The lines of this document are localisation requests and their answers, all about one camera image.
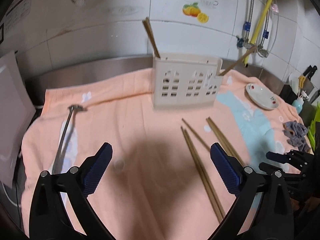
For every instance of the white appliance at left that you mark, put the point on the white appliance at left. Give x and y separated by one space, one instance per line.
16 113

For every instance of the black knife block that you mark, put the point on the black knife block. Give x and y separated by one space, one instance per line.
298 86

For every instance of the wooden chopstick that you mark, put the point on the wooden chopstick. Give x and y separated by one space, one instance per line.
241 59
202 174
152 38
206 174
145 26
222 142
226 142
197 136

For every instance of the metal ladle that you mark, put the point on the metal ladle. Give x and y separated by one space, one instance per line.
58 162

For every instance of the blue dispenser bottle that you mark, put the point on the blue dispenser bottle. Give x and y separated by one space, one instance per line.
298 103

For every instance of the beige plastic utensil holder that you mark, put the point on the beige plastic utensil holder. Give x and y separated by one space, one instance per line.
185 81

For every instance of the peach patterned towel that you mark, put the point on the peach patterned towel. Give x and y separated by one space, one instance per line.
151 189

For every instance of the white floral dish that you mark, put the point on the white floral dish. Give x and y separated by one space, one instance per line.
262 96

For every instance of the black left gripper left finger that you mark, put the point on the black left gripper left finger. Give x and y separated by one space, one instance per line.
94 168

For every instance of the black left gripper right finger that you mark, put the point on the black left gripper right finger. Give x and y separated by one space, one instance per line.
228 168

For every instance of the grey rag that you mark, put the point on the grey rag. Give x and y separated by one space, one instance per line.
296 133

